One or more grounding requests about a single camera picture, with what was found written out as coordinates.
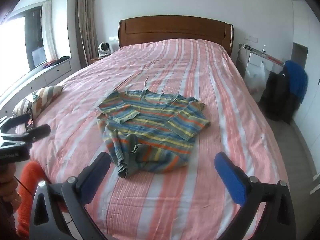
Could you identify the striped knit sweater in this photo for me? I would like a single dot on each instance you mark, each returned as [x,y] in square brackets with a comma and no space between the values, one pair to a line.
[155,130]

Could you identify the white sheer curtain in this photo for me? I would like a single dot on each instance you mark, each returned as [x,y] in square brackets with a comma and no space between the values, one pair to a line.
[48,32]

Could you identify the window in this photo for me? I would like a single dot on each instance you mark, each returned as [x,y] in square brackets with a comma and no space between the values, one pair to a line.
[32,35]

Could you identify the silver smartphone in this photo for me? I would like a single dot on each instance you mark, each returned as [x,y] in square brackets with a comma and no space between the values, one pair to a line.
[33,97]

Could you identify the black jacket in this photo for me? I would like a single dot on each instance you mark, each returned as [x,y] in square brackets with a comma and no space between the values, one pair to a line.
[277,95]

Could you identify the person's left hand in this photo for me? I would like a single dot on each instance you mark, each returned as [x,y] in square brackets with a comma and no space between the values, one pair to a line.
[7,182]

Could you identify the white table fan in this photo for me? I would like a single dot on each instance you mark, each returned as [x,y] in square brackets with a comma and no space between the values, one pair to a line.
[104,48]

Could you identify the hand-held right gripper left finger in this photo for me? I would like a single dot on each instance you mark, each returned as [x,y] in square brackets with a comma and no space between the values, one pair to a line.
[93,180]

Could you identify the dark clothes pile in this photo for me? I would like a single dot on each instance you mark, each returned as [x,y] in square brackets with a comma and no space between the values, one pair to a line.
[56,61]

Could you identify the blue garment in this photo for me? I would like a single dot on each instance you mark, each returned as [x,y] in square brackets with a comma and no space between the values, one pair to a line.
[297,80]

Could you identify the pink striped bed cover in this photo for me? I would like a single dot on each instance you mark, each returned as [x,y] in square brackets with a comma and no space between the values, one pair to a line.
[200,80]

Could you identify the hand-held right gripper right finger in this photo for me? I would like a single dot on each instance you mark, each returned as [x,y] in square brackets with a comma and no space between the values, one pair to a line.
[230,177]

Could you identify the white desk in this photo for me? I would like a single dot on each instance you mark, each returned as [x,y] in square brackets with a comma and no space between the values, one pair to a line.
[255,58]

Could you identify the white wardrobe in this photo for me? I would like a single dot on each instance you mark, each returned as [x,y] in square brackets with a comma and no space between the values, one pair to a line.
[310,80]

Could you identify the white plastic bag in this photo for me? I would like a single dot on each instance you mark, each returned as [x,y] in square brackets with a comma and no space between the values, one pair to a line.
[256,80]

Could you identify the wooden nightstand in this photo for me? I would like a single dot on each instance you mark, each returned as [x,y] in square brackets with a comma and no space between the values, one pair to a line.
[96,59]

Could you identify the wooden headboard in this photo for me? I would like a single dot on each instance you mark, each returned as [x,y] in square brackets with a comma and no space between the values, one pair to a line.
[175,27]

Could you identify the clear bottle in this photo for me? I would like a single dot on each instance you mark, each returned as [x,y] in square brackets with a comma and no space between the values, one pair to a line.
[263,50]

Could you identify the brown curtain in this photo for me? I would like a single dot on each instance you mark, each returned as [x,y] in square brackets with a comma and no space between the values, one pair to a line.
[86,25]

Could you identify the white window seat cabinet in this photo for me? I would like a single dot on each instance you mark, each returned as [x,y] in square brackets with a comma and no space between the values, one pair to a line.
[50,73]

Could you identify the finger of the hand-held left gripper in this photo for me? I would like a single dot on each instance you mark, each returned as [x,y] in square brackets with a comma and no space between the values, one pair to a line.
[12,123]
[38,132]

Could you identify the striped pillow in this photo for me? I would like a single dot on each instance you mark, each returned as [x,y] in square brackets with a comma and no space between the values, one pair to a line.
[48,96]

